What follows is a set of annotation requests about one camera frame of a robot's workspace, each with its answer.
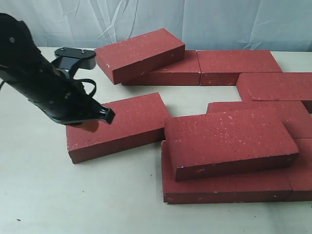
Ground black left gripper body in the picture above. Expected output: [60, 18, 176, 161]
[0, 65, 115, 125]

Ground red brick pushed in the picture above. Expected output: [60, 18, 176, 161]
[66, 93, 170, 164]

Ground red brick lifted front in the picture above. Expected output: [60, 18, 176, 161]
[164, 109, 299, 181]

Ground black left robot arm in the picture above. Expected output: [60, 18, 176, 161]
[0, 13, 115, 132]

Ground red brick front large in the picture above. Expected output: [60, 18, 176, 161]
[161, 141, 292, 204]

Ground black left cable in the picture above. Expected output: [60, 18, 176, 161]
[72, 78, 97, 98]

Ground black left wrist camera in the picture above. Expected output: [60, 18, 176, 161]
[51, 47, 96, 79]

